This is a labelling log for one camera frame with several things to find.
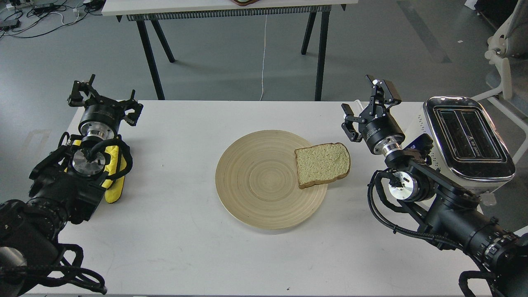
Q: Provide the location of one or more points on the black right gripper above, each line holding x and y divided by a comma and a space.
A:
375, 123

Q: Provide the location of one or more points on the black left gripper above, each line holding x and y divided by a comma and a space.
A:
102, 118

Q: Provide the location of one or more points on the slice of brown bread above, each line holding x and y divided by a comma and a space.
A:
322, 164

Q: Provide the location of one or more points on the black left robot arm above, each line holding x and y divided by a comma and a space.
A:
68, 185

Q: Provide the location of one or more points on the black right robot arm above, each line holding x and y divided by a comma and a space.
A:
415, 200

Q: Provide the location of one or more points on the white chrome toaster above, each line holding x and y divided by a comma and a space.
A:
466, 146

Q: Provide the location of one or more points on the yellow cloth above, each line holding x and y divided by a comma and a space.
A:
111, 160

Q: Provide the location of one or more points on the white background table black legs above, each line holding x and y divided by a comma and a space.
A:
142, 11

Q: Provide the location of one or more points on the round wooden plate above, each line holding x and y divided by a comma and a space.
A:
256, 181

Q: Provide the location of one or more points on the brown object on background table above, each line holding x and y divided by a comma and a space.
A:
244, 2

